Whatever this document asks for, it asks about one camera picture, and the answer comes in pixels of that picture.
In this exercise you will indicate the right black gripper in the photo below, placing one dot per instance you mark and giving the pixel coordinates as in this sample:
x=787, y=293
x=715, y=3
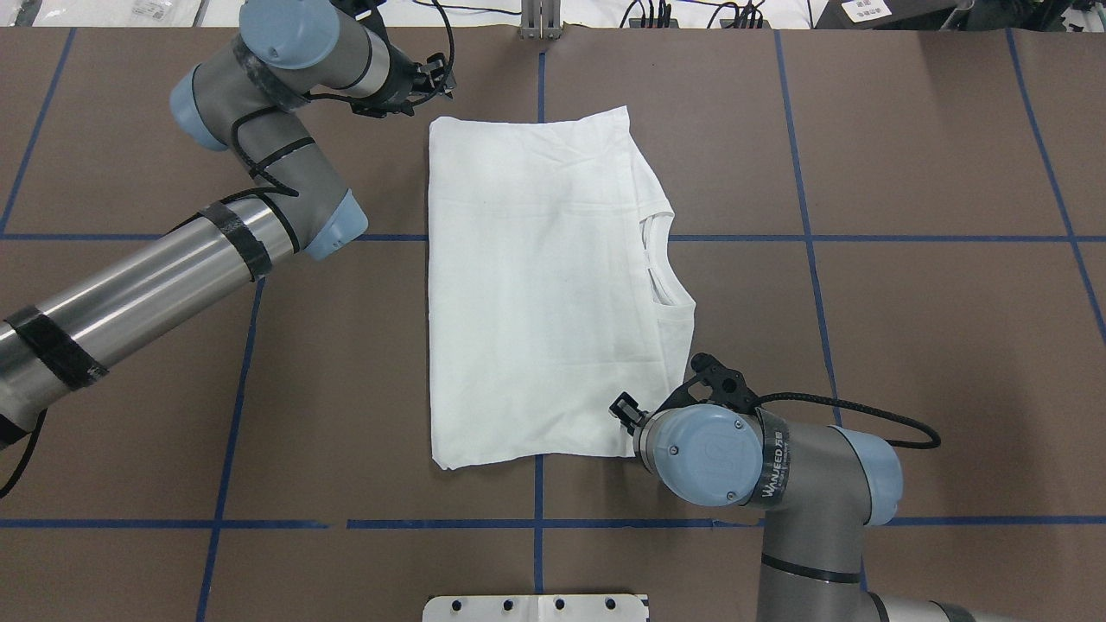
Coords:
x=624, y=410

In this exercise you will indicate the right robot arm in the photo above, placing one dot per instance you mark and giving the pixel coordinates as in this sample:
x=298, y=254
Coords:
x=819, y=487

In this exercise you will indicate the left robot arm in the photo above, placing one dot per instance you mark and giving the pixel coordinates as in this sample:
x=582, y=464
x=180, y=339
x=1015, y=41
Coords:
x=243, y=100

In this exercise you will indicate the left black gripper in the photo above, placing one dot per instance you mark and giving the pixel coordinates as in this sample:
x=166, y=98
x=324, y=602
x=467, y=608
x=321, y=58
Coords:
x=400, y=78

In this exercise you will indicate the white camera mast pillar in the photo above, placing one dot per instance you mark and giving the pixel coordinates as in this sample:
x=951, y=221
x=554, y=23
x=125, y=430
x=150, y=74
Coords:
x=539, y=607

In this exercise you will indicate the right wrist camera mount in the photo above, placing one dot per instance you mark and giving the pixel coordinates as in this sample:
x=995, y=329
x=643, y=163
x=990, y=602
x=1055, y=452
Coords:
x=715, y=383

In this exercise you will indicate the white printed t-shirt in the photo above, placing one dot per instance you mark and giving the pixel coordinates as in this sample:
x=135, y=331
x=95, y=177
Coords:
x=550, y=291

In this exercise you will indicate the aluminium frame post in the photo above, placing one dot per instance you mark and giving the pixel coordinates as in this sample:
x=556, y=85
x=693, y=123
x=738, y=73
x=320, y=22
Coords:
x=540, y=20

